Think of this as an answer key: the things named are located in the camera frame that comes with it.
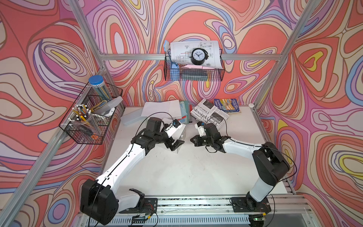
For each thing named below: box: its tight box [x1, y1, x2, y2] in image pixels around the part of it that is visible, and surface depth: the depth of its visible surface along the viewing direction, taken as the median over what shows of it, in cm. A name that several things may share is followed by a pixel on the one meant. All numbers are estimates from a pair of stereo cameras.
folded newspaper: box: [190, 98, 230, 131], surface depth 109 cm
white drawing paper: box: [170, 40, 223, 70], surface depth 85 cm
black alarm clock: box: [189, 48, 209, 66], surface depth 81 cm
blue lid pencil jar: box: [88, 74, 113, 101], surface depth 73 cm
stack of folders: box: [178, 100, 193, 125], surface depth 112 cm
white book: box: [140, 99, 182, 120], surface depth 113 cm
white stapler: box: [101, 107, 116, 117], surface depth 73 cm
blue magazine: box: [214, 98, 242, 114], surface depth 117 cm
